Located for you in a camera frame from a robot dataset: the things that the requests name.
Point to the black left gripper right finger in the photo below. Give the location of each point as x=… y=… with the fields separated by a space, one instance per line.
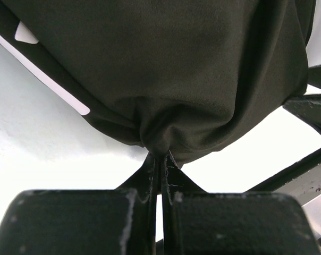
x=198 y=222

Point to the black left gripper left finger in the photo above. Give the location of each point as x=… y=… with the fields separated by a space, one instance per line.
x=118 y=221

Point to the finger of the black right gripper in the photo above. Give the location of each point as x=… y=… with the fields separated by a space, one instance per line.
x=308 y=107

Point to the black t-shirt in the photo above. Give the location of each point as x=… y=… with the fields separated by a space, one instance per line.
x=186 y=77

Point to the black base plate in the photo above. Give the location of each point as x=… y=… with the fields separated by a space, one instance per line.
x=302 y=180

